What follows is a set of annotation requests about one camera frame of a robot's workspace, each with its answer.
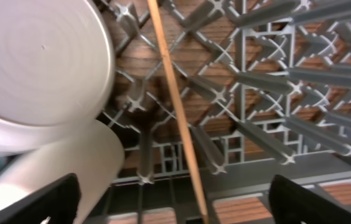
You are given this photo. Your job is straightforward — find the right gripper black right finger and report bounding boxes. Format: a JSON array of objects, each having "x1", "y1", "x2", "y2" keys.
[{"x1": 268, "y1": 174, "x2": 351, "y2": 224}]

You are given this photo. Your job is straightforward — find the wooden chopstick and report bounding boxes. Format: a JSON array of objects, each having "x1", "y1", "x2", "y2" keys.
[{"x1": 147, "y1": 0, "x2": 210, "y2": 224}]

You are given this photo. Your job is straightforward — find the grey-white bowl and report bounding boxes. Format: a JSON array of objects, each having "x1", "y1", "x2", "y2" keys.
[{"x1": 0, "y1": 0, "x2": 115, "y2": 156}]

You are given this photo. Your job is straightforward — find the cream cup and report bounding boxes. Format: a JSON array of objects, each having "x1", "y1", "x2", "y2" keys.
[{"x1": 0, "y1": 121, "x2": 124, "y2": 223}]

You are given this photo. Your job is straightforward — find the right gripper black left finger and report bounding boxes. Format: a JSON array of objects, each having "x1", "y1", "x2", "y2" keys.
[{"x1": 0, "y1": 173, "x2": 80, "y2": 224}]

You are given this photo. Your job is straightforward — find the grey dishwasher rack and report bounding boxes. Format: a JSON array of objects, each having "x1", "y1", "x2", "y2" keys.
[{"x1": 87, "y1": 1, "x2": 351, "y2": 223}]

